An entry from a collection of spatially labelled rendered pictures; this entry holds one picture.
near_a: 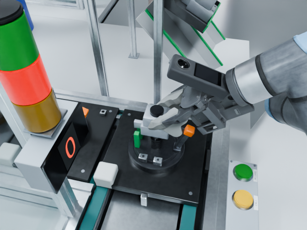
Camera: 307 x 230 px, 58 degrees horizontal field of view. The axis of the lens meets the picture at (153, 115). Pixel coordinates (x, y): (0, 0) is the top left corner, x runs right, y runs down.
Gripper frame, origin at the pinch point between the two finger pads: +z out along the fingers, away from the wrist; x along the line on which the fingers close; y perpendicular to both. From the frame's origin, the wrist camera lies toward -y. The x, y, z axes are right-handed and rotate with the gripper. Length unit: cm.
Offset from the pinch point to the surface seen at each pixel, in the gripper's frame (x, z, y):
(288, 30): 251, 8, 140
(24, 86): -21.1, -9.1, -24.5
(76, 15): 79, 59, -21
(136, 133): -1.6, 6.3, 1.7
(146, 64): 48, 26, 8
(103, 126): 4.0, 19.4, -0.6
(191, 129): -0.1, -4.9, 7.5
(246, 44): 72, -3, 34
